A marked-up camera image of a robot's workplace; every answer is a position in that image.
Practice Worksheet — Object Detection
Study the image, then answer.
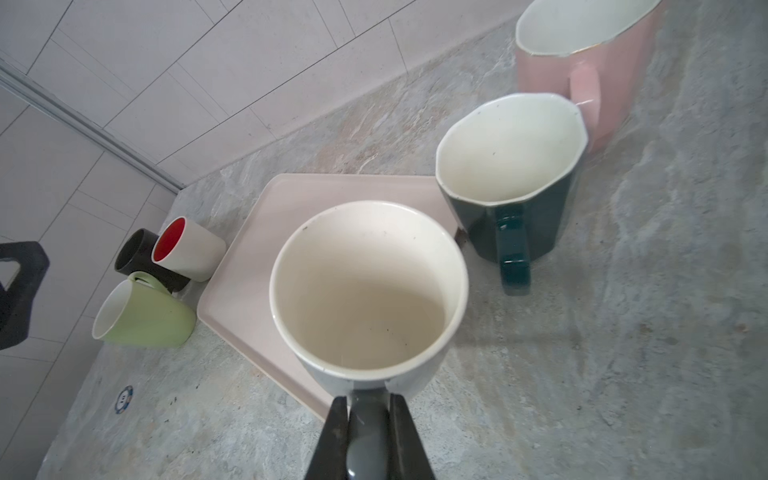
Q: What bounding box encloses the left metal corner profile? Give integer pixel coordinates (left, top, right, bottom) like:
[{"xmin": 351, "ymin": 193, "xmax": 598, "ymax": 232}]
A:
[{"xmin": 1, "ymin": 60, "xmax": 184, "ymax": 193}]

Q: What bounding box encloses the grey mug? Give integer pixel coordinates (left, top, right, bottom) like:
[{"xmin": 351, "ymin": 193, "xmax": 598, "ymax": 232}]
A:
[{"xmin": 269, "ymin": 200, "xmax": 469, "ymax": 479}]

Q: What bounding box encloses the beige plastic tray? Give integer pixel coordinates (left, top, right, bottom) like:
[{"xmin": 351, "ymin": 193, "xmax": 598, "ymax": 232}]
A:
[{"xmin": 197, "ymin": 173, "xmax": 459, "ymax": 420}]

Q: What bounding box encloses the black mug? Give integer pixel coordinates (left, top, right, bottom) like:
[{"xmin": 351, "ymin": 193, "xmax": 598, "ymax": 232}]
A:
[{"xmin": 114, "ymin": 228, "xmax": 190, "ymax": 293}]

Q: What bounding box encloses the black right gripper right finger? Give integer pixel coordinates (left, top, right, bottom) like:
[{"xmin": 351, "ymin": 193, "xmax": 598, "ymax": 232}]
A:
[{"xmin": 388, "ymin": 394, "xmax": 436, "ymax": 480}]

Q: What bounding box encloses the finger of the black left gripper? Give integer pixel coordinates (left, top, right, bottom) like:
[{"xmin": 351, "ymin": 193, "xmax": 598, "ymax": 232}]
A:
[{"xmin": 1, "ymin": 241, "xmax": 50, "ymax": 350}]

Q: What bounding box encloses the small round blue sticker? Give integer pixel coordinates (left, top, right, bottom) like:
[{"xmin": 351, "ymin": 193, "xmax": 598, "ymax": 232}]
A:
[{"xmin": 114, "ymin": 385, "xmax": 134, "ymax": 414}]

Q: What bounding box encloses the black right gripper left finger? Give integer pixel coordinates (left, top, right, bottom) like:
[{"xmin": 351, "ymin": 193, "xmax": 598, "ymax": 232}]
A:
[{"xmin": 304, "ymin": 396, "xmax": 349, "ymax": 480}]

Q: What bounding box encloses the pink faceted mug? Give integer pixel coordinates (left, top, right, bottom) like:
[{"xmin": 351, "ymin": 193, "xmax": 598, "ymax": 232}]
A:
[{"xmin": 515, "ymin": 0, "xmax": 665, "ymax": 151}]

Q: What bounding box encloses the dark green faceted mug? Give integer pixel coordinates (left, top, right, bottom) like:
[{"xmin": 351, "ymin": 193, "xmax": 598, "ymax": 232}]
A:
[{"xmin": 435, "ymin": 93, "xmax": 588, "ymax": 296}]

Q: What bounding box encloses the light green mug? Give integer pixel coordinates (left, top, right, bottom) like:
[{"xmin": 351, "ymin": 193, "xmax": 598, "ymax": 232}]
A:
[{"xmin": 91, "ymin": 271, "xmax": 197, "ymax": 348}]

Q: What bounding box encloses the white mug red inside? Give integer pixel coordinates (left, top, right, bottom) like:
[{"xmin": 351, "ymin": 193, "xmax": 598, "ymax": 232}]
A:
[{"xmin": 151, "ymin": 216, "xmax": 227, "ymax": 282}]

